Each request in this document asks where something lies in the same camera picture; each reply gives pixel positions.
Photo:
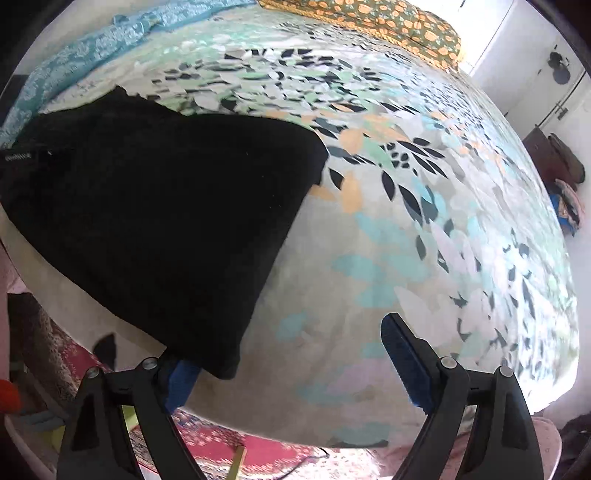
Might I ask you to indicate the orange floral folded quilt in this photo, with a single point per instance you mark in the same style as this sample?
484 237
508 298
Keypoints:
406 27

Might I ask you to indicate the yellow green stick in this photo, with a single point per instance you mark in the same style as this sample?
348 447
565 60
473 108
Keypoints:
240 460

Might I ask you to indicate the dark wooden cabinet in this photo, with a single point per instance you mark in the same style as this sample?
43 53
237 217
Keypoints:
538 157

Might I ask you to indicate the white door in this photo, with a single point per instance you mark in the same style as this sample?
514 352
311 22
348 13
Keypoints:
531 69

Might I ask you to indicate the blue patterned pillow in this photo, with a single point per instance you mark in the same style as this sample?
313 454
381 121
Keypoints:
69 60
184 11

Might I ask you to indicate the black pants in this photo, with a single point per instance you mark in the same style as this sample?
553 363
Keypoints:
161 207

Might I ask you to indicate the person's left forearm orange sleeve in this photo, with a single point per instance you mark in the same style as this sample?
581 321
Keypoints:
9 397

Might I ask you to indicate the red patterned rug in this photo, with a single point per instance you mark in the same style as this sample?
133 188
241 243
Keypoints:
217 443

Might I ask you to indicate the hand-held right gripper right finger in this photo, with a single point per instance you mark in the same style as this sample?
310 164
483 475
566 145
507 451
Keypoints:
406 360

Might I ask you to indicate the pile of mixed clothes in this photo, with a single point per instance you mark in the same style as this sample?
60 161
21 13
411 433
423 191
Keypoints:
568 207

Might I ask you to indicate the black hat on door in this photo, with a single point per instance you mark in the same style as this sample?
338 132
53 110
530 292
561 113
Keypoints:
559 69

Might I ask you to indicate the white wardrobe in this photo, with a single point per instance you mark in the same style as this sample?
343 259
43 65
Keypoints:
485 37

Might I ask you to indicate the bed with leaf print sheet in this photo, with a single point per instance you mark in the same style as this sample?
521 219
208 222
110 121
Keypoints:
392 277

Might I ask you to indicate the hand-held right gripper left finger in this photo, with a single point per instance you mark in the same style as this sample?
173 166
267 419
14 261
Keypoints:
182 381

